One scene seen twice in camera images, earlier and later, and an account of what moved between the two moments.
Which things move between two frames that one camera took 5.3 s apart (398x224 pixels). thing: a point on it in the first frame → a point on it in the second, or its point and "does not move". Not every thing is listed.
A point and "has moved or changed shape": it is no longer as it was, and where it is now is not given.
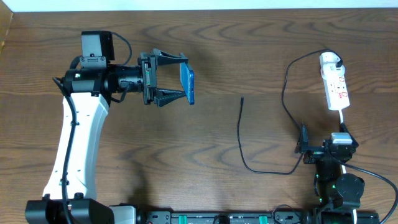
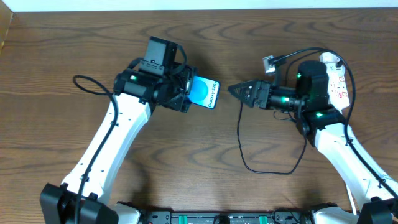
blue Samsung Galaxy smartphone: (188, 81) has moved or changed shape
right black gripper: (313, 150) → (261, 94)
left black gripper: (148, 78) → (182, 93)
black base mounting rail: (229, 217) does not move
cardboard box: (5, 20) does not move
